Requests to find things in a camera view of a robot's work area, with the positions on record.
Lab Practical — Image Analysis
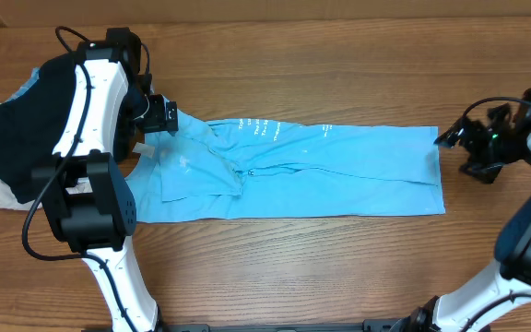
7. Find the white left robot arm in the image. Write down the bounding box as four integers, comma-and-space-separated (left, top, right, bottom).
32, 37, 178, 331

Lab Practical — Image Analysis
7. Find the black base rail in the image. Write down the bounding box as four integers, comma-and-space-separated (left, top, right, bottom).
80, 317, 414, 332

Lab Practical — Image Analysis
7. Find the blue denim garment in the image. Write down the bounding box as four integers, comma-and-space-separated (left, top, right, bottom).
6, 67, 40, 101

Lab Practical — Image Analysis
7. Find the black folded garment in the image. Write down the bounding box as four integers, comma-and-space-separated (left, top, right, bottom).
0, 54, 76, 204

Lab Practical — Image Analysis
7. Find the light blue printed t-shirt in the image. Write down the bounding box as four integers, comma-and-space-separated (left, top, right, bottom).
126, 113, 445, 223

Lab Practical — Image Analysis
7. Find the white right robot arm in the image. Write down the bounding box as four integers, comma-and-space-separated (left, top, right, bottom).
362, 89, 531, 332

